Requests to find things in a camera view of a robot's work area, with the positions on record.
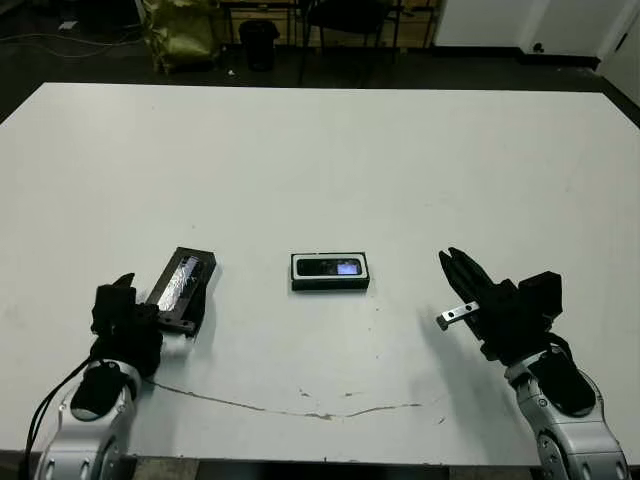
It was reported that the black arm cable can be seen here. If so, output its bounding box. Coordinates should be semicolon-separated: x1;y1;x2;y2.
547;330;576;362
24;348;104;454

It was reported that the black box lid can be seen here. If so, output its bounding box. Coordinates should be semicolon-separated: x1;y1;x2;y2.
144;245;220;342

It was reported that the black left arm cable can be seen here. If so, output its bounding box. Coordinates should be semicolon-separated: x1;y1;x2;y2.
24;348;104;454

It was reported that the small black phone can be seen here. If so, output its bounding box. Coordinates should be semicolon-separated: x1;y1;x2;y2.
295;255;365;278

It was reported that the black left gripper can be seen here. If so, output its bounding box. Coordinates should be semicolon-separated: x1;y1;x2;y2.
89;272;197;379

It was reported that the black waste bin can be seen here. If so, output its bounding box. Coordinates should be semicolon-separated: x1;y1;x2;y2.
238;19;280;72

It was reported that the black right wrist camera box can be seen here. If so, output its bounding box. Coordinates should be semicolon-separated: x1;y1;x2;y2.
517;270;566;326

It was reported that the black box white insert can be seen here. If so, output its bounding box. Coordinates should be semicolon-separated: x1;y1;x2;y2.
288;251;373;294

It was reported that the thin white floor cable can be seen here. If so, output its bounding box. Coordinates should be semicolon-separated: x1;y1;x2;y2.
0;29;146;59

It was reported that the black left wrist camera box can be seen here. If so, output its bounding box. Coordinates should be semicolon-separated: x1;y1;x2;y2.
92;283;139;334

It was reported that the yellow-green sack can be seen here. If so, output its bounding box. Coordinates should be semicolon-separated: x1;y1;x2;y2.
144;0;222;74

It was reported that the black office chair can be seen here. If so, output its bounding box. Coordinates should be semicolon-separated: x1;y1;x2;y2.
298;0;402;86

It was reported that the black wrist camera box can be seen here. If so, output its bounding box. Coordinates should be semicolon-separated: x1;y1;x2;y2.
92;283;139;334
517;270;566;326

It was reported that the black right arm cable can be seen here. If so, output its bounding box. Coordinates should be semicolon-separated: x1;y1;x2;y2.
547;330;576;362

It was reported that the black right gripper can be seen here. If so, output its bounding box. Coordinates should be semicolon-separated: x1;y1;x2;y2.
434;246;557;367

